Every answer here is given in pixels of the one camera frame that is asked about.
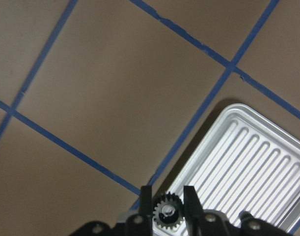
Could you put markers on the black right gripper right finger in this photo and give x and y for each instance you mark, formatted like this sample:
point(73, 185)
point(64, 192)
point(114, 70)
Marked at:
point(192, 204)

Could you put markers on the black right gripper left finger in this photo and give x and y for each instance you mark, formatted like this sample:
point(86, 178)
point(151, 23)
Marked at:
point(145, 202)

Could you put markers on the small black bearing gear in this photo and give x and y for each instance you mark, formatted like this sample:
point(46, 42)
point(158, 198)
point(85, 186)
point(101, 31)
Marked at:
point(168, 211)

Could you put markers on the ribbed silver metal tray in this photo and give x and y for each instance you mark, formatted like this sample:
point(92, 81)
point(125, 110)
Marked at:
point(246, 162)

